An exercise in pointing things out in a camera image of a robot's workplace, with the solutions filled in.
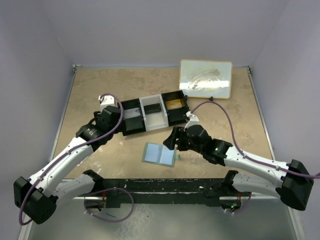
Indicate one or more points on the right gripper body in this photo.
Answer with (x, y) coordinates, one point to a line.
(184, 143)

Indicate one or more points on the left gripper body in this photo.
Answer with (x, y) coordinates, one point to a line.
(97, 115)

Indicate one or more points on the green card holder wallet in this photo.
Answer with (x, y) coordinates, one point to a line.
(159, 154)

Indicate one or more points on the black white sorting tray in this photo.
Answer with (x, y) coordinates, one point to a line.
(146, 123)

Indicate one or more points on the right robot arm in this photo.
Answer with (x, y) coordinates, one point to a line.
(288, 181)

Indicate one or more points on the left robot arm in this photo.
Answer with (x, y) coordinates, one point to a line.
(39, 195)

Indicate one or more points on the silver VIP card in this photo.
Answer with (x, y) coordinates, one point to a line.
(131, 113)

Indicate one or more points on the gold card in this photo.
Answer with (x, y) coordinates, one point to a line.
(174, 104)

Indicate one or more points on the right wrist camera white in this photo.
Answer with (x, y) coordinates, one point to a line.
(192, 120)

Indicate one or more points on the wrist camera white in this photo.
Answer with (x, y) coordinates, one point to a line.
(192, 120)
(106, 100)

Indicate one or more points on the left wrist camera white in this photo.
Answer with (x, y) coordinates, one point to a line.
(106, 100)

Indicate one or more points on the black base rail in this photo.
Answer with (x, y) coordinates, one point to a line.
(177, 191)

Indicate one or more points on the white board wooden frame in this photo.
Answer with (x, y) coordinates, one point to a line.
(206, 78)

